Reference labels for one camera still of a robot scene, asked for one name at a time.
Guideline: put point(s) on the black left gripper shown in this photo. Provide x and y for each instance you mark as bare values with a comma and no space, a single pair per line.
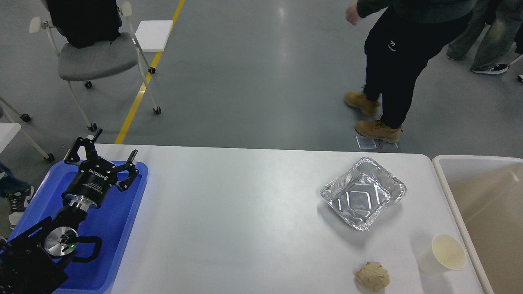
90,182

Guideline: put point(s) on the white paper cup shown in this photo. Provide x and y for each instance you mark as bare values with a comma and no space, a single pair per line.
443,254

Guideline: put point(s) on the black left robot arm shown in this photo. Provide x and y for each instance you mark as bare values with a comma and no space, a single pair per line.
34,262

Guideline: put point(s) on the blue plastic tray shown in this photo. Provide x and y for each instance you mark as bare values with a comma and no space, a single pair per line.
112,222

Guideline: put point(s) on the seated person blue jeans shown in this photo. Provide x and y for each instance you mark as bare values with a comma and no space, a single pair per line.
18,193

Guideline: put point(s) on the grey office chair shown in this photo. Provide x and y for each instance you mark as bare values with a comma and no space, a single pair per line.
101,60

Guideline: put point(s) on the black jacket on chair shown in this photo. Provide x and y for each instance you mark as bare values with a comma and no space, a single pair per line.
85,22

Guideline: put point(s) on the aluminium foil tray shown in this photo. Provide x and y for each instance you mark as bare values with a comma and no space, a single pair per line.
362,192

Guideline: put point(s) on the left metal floor plate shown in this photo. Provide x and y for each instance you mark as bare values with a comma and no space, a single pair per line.
365,142

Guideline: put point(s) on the metal floor plate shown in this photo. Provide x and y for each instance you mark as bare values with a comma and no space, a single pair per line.
387,145
365,142

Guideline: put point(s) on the right metal floor plate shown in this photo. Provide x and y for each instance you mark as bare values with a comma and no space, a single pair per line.
387,145

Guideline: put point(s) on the person in black trousers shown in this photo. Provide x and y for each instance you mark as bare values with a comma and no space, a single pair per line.
404,39

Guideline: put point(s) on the beige plastic bin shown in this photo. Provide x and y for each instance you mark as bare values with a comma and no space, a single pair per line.
485,194

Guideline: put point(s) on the person in green jeans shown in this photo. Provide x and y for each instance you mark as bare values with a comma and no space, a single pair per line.
497,40

